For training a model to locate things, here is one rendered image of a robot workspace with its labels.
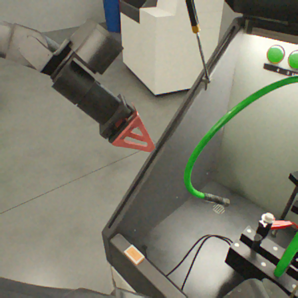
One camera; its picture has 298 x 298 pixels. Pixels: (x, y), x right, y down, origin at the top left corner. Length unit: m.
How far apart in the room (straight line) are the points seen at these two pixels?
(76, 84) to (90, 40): 0.07
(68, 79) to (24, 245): 1.74
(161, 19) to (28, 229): 2.45
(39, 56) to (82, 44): 0.07
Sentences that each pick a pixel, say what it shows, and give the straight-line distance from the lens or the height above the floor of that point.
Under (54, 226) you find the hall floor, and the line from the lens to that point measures 2.12.
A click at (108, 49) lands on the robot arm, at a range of 0.45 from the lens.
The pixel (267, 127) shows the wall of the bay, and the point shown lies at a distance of 0.93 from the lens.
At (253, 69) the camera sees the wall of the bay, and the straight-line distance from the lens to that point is 0.89.
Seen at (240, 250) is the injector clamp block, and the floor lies 0.98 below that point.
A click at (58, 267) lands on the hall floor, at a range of 1.93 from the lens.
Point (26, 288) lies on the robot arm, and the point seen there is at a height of 1.46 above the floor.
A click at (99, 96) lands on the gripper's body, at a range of 0.46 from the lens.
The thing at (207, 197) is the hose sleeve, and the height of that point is 1.16.
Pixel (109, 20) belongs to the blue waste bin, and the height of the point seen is 0.25.
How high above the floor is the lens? 1.62
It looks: 39 degrees down
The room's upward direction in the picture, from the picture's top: straight up
